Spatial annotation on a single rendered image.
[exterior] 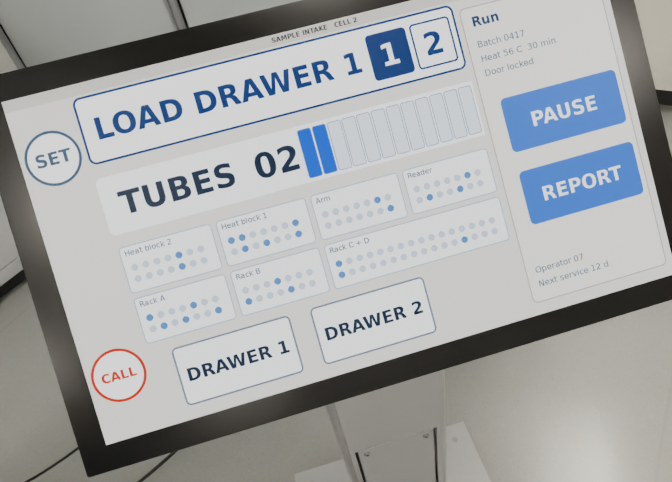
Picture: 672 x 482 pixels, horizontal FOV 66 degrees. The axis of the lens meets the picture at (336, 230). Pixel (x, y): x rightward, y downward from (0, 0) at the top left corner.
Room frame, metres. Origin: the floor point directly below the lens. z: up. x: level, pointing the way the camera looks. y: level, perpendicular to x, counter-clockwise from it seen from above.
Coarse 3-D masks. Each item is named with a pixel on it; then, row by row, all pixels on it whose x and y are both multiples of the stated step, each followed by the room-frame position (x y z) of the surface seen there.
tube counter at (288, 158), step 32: (416, 96) 0.36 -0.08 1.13; (448, 96) 0.36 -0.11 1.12; (320, 128) 0.35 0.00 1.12; (352, 128) 0.35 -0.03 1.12; (384, 128) 0.34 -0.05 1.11; (416, 128) 0.34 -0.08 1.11; (448, 128) 0.34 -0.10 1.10; (480, 128) 0.34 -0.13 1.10; (256, 160) 0.34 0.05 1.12; (288, 160) 0.33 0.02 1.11; (320, 160) 0.33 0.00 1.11; (352, 160) 0.33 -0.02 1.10; (384, 160) 0.33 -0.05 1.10
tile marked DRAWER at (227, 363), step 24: (216, 336) 0.25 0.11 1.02; (240, 336) 0.25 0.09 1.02; (264, 336) 0.25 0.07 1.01; (288, 336) 0.25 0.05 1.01; (192, 360) 0.24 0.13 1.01; (216, 360) 0.24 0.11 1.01; (240, 360) 0.24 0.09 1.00; (264, 360) 0.24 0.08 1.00; (288, 360) 0.23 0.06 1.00; (192, 384) 0.23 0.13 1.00; (216, 384) 0.23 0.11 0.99; (240, 384) 0.23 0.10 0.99; (264, 384) 0.22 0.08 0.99
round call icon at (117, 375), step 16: (96, 352) 0.25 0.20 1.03; (112, 352) 0.25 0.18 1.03; (128, 352) 0.25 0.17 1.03; (96, 368) 0.24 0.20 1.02; (112, 368) 0.24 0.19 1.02; (128, 368) 0.24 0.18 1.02; (144, 368) 0.24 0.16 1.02; (96, 384) 0.24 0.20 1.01; (112, 384) 0.23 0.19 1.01; (128, 384) 0.23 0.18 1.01; (144, 384) 0.23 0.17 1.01; (96, 400) 0.23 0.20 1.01; (112, 400) 0.23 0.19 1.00; (128, 400) 0.23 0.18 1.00
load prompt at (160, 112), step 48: (288, 48) 0.39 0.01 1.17; (336, 48) 0.39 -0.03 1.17; (384, 48) 0.38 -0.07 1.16; (432, 48) 0.38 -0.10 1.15; (96, 96) 0.37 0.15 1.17; (144, 96) 0.37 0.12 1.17; (192, 96) 0.37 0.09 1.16; (240, 96) 0.37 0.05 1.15; (288, 96) 0.37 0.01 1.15; (336, 96) 0.36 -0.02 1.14; (96, 144) 0.35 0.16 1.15; (144, 144) 0.35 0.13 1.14
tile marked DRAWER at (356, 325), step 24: (384, 288) 0.26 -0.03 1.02; (408, 288) 0.26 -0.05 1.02; (312, 312) 0.26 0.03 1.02; (336, 312) 0.26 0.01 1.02; (360, 312) 0.25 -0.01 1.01; (384, 312) 0.25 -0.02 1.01; (408, 312) 0.25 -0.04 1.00; (432, 312) 0.25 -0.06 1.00; (336, 336) 0.24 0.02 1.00; (360, 336) 0.24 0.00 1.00; (384, 336) 0.24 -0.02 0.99; (408, 336) 0.24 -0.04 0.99; (336, 360) 0.23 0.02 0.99
